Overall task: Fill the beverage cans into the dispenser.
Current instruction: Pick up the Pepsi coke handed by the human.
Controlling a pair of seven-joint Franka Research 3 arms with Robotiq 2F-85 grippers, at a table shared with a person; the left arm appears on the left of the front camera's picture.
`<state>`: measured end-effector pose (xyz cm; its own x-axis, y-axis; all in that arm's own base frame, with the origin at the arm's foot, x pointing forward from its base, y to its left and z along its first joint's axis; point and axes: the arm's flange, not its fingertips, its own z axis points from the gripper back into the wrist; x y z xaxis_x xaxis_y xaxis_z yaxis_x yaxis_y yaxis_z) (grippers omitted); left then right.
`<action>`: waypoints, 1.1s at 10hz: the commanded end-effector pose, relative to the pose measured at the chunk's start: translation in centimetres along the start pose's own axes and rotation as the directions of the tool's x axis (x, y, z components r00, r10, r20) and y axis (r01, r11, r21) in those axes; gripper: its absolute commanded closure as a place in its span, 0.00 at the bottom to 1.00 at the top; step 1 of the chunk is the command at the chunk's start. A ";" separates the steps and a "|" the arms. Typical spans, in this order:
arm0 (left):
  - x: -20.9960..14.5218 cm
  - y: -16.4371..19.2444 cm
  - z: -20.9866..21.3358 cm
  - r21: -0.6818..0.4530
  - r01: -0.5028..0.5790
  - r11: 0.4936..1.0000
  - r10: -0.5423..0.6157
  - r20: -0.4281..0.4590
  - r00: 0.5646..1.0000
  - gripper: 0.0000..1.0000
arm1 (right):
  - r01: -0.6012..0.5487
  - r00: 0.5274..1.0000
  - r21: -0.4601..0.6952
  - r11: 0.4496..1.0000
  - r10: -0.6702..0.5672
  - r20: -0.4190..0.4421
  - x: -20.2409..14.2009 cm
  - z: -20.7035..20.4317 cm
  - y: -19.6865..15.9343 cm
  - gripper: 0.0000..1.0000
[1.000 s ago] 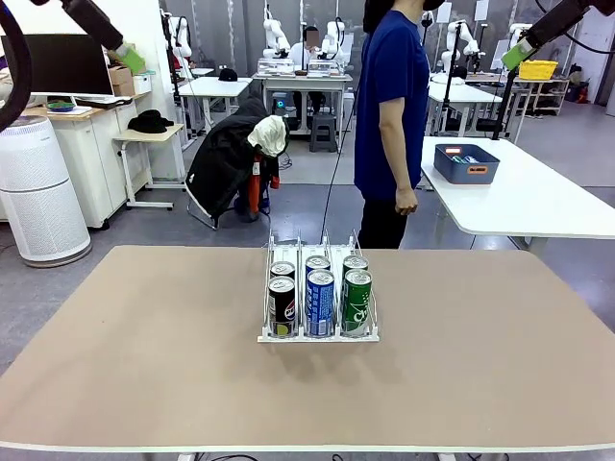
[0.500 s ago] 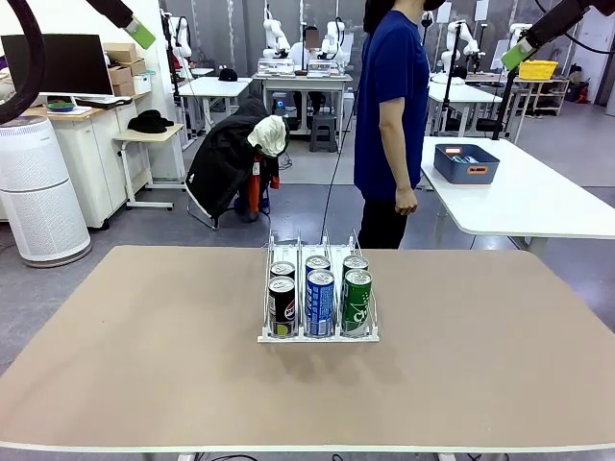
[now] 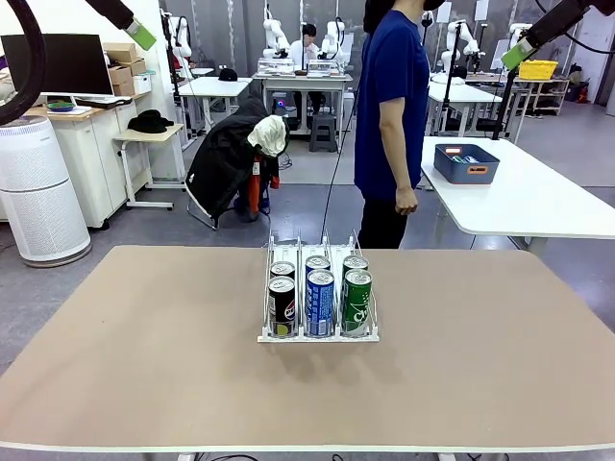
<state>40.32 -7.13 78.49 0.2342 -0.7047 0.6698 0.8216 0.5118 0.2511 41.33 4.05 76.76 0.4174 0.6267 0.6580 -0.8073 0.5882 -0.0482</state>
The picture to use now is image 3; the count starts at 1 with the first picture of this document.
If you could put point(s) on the white cloth garment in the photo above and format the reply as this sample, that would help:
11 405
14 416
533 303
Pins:
269 137

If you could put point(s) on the white workbench desk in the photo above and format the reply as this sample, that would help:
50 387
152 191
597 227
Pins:
302 81

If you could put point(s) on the blue plate with green contents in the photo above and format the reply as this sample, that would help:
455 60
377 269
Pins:
61 104

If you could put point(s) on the black jacket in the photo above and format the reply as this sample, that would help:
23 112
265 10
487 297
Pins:
221 163

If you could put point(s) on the white cabinet with wooden top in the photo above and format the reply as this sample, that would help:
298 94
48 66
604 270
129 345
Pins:
96 158

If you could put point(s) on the red fire extinguisher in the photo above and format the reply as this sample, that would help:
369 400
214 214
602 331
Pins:
581 91

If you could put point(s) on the small white box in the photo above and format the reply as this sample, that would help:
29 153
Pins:
142 84

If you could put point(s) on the person's right forearm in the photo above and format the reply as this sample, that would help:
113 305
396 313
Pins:
396 144

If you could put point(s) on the green Chilsung cider can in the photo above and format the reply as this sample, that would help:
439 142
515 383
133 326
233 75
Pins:
358 305
355 262

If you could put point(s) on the wooden shelf table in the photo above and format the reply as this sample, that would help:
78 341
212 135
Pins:
548 84

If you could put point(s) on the white side table wooden top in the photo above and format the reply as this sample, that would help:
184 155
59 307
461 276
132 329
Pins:
151 137

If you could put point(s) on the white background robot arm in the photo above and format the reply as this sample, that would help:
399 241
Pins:
456 43
516 34
334 38
180 33
274 33

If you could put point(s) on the black cap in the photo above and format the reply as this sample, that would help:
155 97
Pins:
228 74

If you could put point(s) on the white background table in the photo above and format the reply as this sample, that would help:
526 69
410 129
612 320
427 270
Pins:
461 93

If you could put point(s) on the person's right hand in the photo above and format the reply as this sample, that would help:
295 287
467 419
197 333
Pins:
406 201

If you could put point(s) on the person in blue shirt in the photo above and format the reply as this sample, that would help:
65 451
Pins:
391 96

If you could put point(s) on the orange garment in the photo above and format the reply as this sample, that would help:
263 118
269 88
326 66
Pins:
253 189

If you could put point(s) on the black tripod pole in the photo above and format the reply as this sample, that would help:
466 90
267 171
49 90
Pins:
505 105
450 91

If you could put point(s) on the brown cardboard box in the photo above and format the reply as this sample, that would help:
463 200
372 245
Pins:
120 52
120 76
135 67

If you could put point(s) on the white cylindrical air purifier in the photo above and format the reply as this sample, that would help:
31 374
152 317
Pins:
38 192

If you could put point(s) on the black hat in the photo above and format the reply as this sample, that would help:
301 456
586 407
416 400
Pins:
150 121

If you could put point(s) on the white can dispenser rack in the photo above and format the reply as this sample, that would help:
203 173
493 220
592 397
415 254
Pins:
317 338

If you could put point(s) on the grey plastic stool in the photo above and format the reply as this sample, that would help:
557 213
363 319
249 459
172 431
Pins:
323 132

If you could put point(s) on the large white table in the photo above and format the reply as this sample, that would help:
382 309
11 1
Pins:
519 201

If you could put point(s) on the yellow plastic crate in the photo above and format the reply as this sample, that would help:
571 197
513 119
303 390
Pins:
538 69

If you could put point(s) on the black trousers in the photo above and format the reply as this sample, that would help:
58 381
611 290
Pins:
382 223

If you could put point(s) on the seated person in white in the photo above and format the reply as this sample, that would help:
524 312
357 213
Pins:
305 48

